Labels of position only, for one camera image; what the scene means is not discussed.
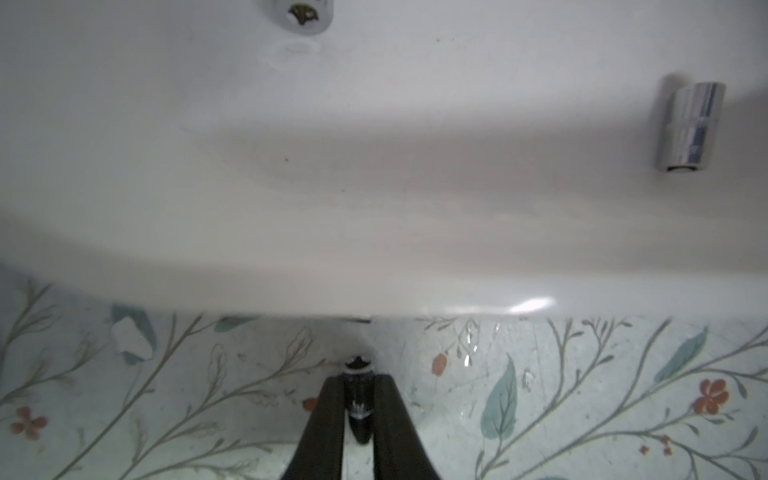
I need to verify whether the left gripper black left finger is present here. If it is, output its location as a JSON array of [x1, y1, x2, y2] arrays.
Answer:
[[281, 376, 345, 480]]

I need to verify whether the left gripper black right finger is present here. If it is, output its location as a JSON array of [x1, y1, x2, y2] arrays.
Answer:
[[373, 374, 440, 480]]

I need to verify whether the small dark socket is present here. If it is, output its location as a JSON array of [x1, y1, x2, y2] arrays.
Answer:
[[342, 356, 375, 445]]

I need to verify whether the white plastic storage box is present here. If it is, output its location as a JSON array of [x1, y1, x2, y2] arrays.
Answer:
[[1, 1, 767, 317]]

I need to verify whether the chrome socket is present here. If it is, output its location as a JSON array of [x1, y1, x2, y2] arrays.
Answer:
[[655, 82, 727, 173], [272, 0, 334, 36]]

